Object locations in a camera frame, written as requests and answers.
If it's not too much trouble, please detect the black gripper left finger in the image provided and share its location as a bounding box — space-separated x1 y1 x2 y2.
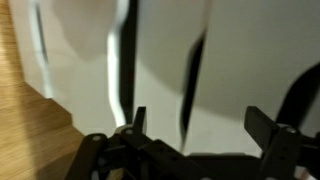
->
63 105 188 180

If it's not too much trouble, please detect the white lowest drawer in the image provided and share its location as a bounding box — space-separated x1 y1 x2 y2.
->
33 0 131 138

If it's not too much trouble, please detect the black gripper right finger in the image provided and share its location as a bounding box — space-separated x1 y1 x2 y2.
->
244 105 320 180

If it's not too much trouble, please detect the white drawer cabinet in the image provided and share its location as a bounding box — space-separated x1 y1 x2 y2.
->
8 0 320 158

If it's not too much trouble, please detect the white middle drawer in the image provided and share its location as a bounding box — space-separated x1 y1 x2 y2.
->
128 0 209 156

